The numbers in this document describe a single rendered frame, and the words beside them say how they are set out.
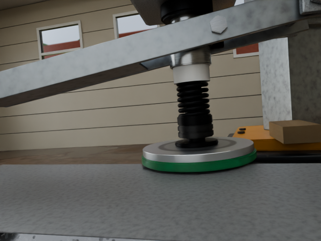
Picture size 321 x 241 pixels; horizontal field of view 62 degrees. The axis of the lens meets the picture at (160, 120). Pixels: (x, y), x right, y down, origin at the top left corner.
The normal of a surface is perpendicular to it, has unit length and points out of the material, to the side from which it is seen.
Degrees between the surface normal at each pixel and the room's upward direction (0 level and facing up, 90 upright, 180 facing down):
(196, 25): 90
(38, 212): 0
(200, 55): 90
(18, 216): 0
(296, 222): 0
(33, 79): 90
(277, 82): 90
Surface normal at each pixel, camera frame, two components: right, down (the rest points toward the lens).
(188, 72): -0.23, 0.07
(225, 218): -0.08, -1.00
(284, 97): -0.98, 0.09
